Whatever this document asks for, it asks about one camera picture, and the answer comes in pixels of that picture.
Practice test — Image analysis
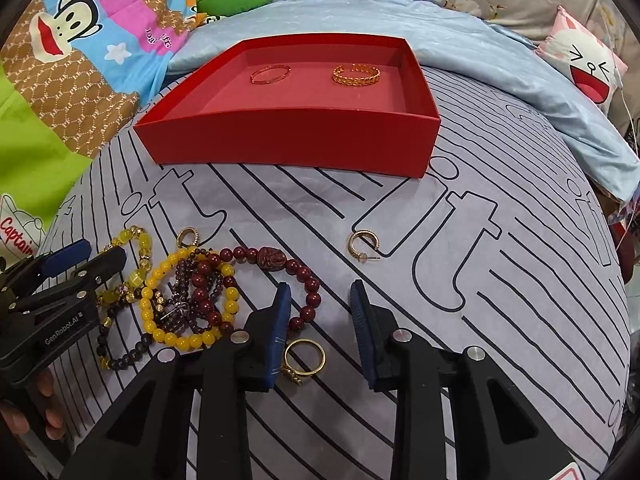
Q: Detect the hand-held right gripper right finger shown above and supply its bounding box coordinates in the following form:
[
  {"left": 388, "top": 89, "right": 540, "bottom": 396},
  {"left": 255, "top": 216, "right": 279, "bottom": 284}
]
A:
[{"left": 349, "top": 280, "right": 576, "bottom": 480}]

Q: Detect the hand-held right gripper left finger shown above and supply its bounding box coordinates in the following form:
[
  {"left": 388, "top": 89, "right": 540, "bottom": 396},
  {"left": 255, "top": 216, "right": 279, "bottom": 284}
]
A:
[{"left": 59, "top": 282, "right": 292, "bottom": 480}]

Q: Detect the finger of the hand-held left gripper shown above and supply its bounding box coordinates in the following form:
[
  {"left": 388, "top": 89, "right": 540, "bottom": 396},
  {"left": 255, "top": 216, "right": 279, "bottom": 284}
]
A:
[
  {"left": 10, "top": 246, "right": 128, "bottom": 319},
  {"left": 0, "top": 240, "right": 93, "bottom": 306}
]

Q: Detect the yellow crystal bead bracelet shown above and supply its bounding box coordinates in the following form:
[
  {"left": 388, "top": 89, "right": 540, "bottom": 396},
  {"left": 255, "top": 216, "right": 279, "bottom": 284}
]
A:
[{"left": 97, "top": 226, "right": 154, "bottom": 306}]

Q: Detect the gold ring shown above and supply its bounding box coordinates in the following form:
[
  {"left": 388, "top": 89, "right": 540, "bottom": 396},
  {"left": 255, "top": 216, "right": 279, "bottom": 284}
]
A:
[{"left": 280, "top": 338, "right": 327, "bottom": 386}]

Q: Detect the yellow round bead bracelet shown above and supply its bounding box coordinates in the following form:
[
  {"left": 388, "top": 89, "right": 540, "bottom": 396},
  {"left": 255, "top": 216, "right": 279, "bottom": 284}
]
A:
[{"left": 139, "top": 247, "right": 240, "bottom": 351}]

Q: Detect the dark red bead bracelet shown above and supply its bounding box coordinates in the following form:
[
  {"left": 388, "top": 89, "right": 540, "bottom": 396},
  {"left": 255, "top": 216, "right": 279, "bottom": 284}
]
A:
[{"left": 192, "top": 245, "right": 322, "bottom": 336}]

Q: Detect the dark purple garnet bracelet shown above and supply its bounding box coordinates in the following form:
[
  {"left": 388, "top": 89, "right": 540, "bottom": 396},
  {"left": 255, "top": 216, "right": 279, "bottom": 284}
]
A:
[{"left": 157, "top": 247, "right": 236, "bottom": 334}]

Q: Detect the black bead bracelet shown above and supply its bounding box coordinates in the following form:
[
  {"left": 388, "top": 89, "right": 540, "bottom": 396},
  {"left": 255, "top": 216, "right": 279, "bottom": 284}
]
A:
[{"left": 95, "top": 285, "right": 156, "bottom": 372}]

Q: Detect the red cardboard box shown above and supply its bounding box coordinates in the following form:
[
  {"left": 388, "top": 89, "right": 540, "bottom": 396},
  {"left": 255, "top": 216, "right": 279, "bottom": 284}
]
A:
[{"left": 132, "top": 34, "right": 442, "bottom": 179}]

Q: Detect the person's left hand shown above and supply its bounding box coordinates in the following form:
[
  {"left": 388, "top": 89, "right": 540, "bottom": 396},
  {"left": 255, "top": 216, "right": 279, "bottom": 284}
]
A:
[{"left": 0, "top": 368, "right": 69, "bottom": 443}]

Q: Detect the grey striped bedsheet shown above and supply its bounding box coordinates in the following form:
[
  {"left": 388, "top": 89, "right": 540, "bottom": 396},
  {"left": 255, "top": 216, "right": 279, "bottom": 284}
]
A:
[{"left": 37, "top": 65, "right": 632, "bottom": 480}]

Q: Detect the cartoon monkey blanket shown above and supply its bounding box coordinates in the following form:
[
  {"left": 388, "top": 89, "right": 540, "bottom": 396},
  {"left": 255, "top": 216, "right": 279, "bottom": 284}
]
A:
[{"left": 0, "top": 0, "right": 201, "bottom": 273}]

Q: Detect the rose gold bangle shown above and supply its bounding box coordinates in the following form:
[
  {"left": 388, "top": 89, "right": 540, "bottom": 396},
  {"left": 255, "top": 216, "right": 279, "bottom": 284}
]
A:
[{"left": 249, "top": 63, "right": 292, "bottom": 86}]

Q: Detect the light blue quilt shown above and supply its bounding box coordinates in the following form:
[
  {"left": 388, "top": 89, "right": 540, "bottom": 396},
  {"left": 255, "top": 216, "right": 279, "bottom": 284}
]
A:
[{"left": 167, "top": 0, "right": 640, "bottom": 204}]

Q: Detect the pink cartoon face pillow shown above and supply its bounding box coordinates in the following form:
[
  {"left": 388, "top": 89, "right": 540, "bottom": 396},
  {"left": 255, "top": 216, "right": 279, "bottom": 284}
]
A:
[{"left": 535, "top": 6, "right": 629, "bottom": 116}]

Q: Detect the gold chain bangle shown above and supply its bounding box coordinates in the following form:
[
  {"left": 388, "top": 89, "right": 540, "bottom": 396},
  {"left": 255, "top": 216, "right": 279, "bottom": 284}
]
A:
[{"left": 332, "top": 62, "right": 381, "bottom": 86}]

